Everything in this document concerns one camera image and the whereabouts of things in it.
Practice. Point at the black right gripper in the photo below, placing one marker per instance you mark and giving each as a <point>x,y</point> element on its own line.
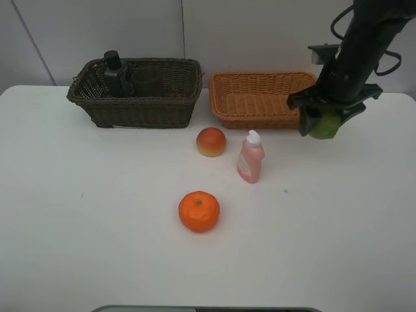
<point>341,85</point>

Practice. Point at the green lime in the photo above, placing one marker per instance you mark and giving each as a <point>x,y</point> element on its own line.
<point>327,125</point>

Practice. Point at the pink lotion bottle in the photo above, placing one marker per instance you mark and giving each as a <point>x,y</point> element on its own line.
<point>251,156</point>

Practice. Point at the red yellow peach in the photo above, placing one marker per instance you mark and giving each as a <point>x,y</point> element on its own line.
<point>211,142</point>

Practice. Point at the translucent purple cup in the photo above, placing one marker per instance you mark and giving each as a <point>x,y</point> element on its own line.
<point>148,82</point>

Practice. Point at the black rectangular bottle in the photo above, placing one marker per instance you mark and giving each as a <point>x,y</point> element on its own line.
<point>117,75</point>

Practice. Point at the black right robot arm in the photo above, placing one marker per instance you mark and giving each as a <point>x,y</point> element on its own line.
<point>366,29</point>

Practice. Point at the orange wicker basket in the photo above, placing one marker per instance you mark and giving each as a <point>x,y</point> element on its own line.
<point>257,100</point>

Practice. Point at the dark brown wicker basket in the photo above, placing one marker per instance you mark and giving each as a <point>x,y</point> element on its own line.
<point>181,81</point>

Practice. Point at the orange mandarin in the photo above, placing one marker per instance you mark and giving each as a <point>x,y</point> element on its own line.
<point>199,211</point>

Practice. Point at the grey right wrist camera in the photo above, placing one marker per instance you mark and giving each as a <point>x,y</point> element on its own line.
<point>322,54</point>

